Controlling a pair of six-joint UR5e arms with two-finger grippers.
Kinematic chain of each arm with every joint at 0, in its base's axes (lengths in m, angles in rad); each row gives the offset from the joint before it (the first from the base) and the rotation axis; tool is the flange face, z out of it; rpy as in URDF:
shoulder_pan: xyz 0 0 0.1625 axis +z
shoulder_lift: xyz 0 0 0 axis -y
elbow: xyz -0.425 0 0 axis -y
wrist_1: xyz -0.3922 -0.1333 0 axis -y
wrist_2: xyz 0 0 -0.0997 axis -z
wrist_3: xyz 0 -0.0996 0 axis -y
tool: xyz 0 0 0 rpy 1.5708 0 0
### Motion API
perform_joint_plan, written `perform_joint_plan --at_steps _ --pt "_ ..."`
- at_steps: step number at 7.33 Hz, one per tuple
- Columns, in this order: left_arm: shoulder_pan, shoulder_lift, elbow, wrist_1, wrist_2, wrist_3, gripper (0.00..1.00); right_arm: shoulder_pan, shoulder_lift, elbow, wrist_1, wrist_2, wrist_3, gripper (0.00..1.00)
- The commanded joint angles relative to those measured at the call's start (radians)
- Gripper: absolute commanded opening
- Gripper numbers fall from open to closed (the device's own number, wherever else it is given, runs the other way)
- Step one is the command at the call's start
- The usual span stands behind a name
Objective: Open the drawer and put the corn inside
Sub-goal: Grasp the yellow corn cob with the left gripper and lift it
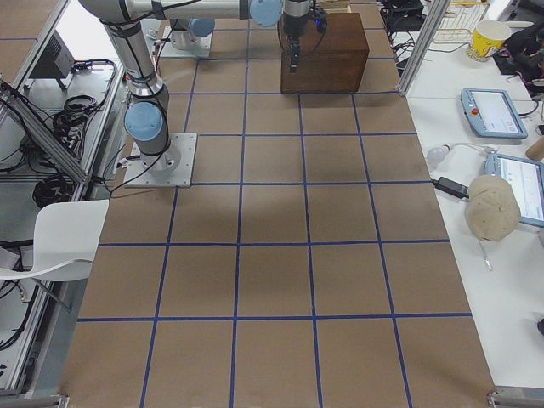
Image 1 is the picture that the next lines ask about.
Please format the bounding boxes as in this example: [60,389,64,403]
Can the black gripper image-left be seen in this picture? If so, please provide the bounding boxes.
[282,0,327,73]

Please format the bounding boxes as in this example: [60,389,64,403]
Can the dark wooden drawer box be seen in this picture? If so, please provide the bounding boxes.
[280,13,370,94]

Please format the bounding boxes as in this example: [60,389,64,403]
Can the white light bulb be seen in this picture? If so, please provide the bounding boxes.
[426,144,452,167]

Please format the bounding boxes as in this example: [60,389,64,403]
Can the yellow popcorn cup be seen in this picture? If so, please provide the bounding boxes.
[466,20,512,62]

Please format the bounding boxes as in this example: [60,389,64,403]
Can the blue teach pendant far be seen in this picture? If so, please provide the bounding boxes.
[460,88,528,139]

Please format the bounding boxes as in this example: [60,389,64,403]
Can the blue teach pendant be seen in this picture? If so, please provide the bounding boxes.
[460,88,528,139]
[484,153,543,228]

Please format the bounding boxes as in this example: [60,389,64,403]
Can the black power adapter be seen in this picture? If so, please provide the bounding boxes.
[432,177,469,199]

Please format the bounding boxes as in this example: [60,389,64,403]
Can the beige cap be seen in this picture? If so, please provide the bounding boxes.
[465,175,521,241]

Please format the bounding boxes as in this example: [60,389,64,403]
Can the blue teach pendant near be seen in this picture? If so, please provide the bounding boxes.
[484,153,543,228]

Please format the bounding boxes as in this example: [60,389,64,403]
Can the white plastic chair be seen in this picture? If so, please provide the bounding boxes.
[1,200,110,282]

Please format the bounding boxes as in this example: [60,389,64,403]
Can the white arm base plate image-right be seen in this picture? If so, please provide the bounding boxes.
[158,25,213,60]

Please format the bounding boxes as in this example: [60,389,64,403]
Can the aluminium frame post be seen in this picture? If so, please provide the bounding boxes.
[397,0,451,96]

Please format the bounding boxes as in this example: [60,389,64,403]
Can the gold wire rack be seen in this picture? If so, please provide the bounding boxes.
[433,1,490,44]

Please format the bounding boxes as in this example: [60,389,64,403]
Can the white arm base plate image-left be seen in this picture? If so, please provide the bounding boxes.
[123,133,197,188]

